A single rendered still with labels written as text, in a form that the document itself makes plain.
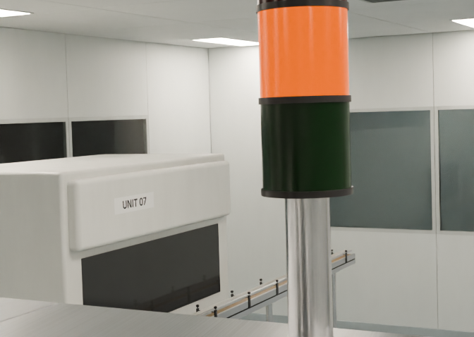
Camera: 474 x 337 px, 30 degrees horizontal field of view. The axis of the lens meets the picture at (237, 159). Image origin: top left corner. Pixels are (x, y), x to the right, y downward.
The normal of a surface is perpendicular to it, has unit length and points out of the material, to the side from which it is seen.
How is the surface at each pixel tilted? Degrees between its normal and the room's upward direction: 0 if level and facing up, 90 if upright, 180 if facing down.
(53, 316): 0
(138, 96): 90
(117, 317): 0
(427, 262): 90
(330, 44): 90
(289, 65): 90
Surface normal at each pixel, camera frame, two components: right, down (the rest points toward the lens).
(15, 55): 0.89, 0.00
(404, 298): -0.46, 0.06
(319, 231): 0.42, 0.04
